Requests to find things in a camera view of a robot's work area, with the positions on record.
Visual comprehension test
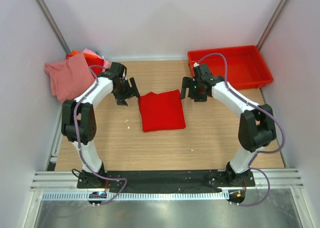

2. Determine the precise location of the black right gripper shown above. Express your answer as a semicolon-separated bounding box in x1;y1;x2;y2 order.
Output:
180;77;208;103

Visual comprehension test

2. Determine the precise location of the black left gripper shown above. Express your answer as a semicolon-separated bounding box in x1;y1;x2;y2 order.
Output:
113;77;141;106

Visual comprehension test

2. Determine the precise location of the red t shirt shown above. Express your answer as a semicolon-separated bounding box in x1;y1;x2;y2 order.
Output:
138;90;186;132
65;53;105;74

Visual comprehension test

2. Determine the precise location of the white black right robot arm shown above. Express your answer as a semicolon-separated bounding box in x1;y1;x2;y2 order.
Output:
180;63;277;186

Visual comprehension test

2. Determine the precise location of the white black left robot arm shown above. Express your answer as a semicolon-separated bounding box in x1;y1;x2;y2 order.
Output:
61;62;141;189

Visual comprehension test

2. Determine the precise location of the light pink folded t shirt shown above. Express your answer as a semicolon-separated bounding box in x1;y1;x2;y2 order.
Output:
83;48;111;68

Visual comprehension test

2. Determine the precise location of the red folded t shirt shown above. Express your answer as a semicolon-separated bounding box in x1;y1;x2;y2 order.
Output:
65;53;105;74

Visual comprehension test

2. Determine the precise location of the dusty pink folded t shirt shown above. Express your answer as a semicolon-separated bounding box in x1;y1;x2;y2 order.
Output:
44;53;95;103

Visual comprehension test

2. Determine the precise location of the red plastic tray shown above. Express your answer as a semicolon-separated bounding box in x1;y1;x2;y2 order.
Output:
187;45;274;90

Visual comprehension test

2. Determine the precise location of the orange folded t shirt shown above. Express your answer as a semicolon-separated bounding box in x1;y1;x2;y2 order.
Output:
71;50;81;56

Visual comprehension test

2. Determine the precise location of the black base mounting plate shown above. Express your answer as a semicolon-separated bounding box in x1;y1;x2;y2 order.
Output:
72;169;256;194

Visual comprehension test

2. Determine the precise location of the white slotted cable duct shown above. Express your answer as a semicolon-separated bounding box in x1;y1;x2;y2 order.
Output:
42;190;229;202

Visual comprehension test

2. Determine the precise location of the left aluminium frame post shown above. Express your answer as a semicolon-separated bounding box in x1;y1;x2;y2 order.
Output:
35;0;71;54

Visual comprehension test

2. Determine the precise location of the aluminium frame post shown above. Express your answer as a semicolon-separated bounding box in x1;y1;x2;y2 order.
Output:
256;0;290;51
35;0;71;54

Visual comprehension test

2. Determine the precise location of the right aluminium frame post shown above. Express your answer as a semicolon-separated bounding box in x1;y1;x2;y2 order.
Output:
256;0;290;51

